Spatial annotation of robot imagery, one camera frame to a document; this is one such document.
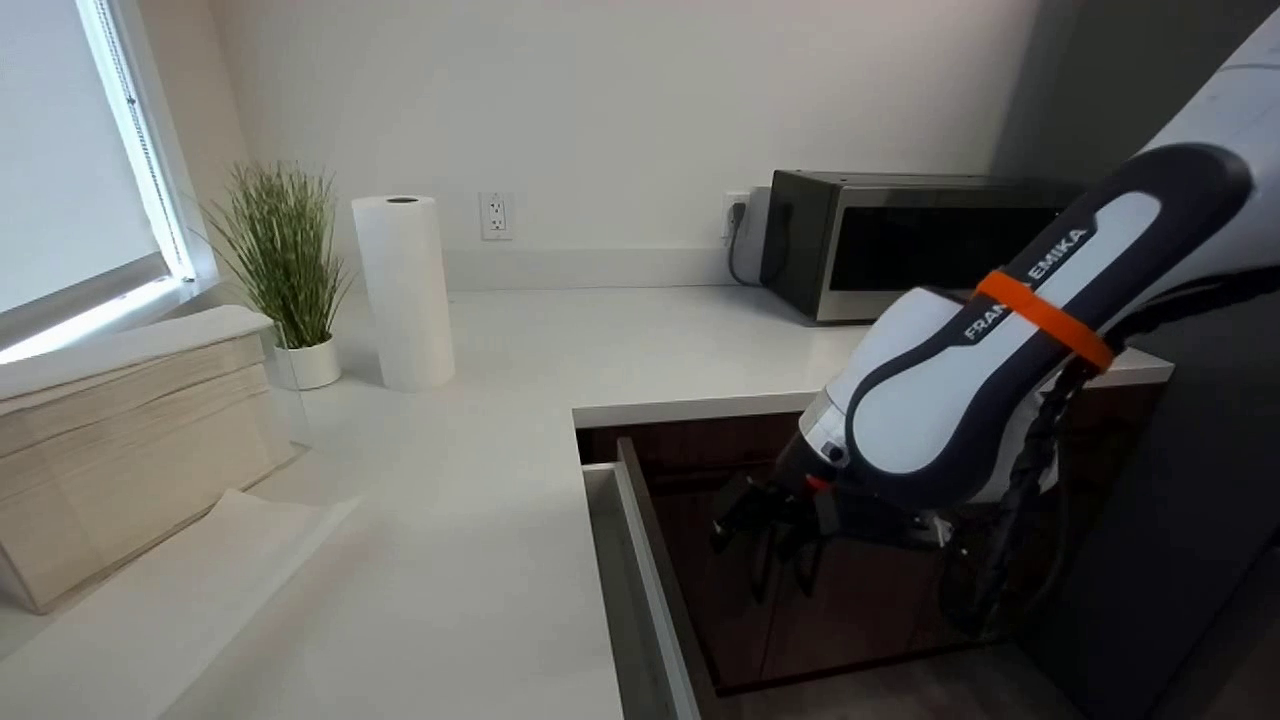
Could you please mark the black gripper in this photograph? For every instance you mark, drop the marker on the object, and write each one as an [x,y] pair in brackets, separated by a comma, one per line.
[807,500]

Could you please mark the green plant in white pot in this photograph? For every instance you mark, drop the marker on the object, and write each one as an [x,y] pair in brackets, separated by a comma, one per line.
[286,255]

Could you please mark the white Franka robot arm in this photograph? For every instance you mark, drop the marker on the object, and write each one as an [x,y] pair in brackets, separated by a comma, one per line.
[934,403]

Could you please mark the dark wooden cabinet unit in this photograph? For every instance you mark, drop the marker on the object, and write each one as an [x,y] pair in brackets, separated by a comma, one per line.
[864,600]

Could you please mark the window with white frame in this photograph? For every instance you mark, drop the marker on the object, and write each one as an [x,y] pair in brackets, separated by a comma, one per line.
[67,145]

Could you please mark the flat white pad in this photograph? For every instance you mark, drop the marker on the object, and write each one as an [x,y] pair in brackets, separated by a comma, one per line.
[144,625]

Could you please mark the white paper towel roll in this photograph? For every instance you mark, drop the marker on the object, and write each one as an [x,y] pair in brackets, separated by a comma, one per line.
[403,294]

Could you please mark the brown wooden drawer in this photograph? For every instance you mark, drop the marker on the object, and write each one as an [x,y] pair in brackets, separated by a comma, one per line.
[641,600]

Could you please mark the stainless steel microwave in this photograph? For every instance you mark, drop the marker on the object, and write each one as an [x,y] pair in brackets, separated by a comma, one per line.
[920,247]

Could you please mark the white wall outlet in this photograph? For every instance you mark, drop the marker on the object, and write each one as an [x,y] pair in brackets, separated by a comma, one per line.
[499,216]

